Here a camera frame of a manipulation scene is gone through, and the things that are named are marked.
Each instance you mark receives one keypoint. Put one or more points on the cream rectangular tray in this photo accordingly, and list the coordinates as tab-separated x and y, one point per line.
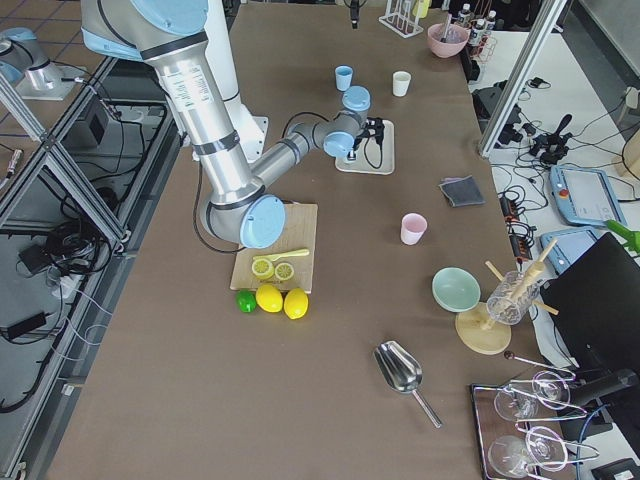
367	158

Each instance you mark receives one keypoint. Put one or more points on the wooden cutting board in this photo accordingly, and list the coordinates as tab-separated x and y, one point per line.
299	233

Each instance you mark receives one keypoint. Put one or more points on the long bar spoon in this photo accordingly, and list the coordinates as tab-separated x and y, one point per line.
510	355

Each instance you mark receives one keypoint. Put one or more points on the light blue cup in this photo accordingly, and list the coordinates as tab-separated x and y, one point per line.
343	77

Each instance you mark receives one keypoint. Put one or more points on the whole yellow lemon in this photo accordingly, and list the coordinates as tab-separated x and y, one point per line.
269	298
296	304

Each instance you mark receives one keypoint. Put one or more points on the wine glass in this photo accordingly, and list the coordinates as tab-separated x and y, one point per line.
520	399
540	451

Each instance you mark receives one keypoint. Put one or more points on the green lime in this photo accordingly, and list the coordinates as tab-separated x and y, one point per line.
246	301

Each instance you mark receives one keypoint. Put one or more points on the black laptop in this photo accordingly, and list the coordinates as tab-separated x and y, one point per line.
598	302

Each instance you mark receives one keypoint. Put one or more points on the lemon slice upper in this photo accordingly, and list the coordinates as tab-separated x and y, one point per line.
284	271

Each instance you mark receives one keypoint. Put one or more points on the black framed glass rack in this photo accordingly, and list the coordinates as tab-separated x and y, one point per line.
519	429

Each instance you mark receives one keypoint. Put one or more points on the purple cloth under grey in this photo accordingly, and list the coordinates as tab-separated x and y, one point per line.
453	179

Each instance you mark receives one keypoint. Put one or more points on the yellow plastic knife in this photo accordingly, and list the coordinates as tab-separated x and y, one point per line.
282	255

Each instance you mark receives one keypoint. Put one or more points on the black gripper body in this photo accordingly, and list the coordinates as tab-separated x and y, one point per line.
353	154
354	7

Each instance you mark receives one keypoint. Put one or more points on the metal tongs in bowl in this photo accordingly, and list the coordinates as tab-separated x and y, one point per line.
445	29

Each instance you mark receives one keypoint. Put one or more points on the lemon slice lower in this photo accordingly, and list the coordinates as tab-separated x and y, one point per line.
262	268

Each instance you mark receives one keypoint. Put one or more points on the mint green bowl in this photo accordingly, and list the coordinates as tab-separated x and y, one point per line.
455	289

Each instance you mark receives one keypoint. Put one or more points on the aluminium frame post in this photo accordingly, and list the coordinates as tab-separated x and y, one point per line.
546	20

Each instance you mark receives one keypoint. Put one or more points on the pink bowl with ice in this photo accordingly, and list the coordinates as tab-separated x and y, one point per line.
456	39

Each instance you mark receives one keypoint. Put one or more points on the grey folded cloth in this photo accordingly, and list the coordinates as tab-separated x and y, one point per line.
463	193

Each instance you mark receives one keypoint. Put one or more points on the lemon slice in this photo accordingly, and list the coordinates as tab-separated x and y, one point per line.
284	271
262	268

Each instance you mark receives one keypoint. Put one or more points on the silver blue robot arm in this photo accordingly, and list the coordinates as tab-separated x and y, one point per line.
30	60
239	209

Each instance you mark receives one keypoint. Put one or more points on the clear glass tumbler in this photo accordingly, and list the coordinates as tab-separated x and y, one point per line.
504	306

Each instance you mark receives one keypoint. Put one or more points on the blue teach pendant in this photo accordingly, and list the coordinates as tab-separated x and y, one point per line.
570	246
585	196

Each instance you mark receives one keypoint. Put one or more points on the cream white cup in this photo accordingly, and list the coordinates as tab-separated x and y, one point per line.
400	83

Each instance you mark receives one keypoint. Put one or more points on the white wire rack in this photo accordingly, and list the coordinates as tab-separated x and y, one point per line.
403	17

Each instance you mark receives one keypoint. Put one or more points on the lower wine glass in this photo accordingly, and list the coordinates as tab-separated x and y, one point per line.
540	451

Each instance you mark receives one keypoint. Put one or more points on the pink cup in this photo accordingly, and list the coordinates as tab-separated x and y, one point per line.
413	227

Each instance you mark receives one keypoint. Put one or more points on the steel ice scoop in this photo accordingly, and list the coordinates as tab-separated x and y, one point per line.
403	374

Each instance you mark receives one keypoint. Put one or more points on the wooden cup stand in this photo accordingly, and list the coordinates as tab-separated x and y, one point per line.
482	334

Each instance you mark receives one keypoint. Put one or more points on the upper wine glass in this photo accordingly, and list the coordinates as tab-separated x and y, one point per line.
520	399

